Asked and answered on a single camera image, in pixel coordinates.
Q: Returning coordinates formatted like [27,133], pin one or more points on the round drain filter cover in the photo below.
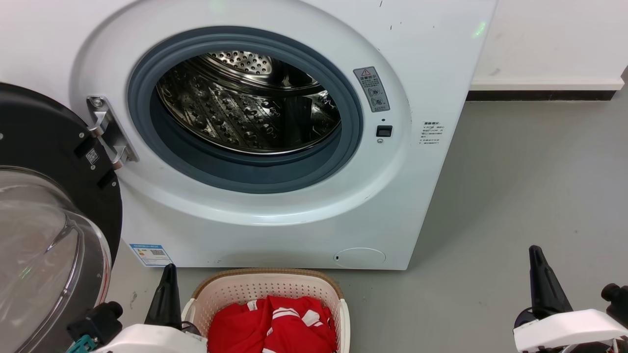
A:
[359,258]

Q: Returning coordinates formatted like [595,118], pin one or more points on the red sports jersey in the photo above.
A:
[274,328]

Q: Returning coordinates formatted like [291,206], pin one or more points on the blue energy label sticker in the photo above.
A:
[151,255]

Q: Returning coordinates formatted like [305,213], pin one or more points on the cream perforated laundry basket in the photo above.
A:
[265,285]

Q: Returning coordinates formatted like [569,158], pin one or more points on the small printed text sticker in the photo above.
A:
[432,133]

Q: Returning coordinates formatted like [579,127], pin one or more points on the white front-load washing machine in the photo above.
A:
[417,196]

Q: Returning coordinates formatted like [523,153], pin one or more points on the black door latch socket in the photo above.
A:
[384,131]

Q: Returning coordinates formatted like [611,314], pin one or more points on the QR code sticker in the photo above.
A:
[92,156]

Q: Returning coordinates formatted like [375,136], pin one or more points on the grey warning sticker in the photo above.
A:
[372,89]

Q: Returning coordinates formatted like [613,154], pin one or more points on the metal door hinge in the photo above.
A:
[109,135]

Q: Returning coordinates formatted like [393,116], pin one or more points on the grey rubber door gasket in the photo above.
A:
[245,174]

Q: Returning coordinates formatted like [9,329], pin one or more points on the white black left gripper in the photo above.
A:
[157,342]

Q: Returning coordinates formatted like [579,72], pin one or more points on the black glass washer door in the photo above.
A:
[44,130]

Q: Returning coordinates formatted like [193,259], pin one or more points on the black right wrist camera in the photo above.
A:
[615,301]

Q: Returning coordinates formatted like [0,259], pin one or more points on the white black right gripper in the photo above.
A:
[574,331]

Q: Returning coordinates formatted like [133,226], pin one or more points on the stainless steel washing machine drum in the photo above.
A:
[235,108]

